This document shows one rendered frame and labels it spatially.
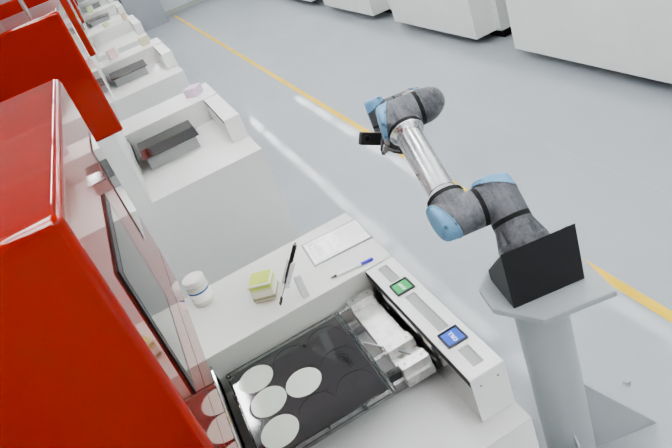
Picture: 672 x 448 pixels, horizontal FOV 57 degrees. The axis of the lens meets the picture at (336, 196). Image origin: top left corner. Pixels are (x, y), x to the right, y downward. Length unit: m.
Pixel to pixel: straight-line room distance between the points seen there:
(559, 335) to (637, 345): 0.90
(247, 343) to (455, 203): 0.71
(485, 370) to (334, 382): 0.41
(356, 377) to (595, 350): 1.38
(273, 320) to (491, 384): 0.66
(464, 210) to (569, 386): 0.68
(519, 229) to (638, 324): 1.23
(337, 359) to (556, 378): 0.71
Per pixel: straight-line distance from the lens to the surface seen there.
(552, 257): 1.79
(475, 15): 6.06
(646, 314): 2.95
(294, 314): 1.86
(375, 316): 1.84
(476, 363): 1.52
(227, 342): 1.86
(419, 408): 1.65
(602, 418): 2.42
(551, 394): 2.14
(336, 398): 1.65
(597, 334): 2.88
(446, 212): 1.77
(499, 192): 1.81
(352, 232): 2.06
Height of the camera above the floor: 2.06
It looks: 28 degrees down
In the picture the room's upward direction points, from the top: 21 degrees counter-clockwise
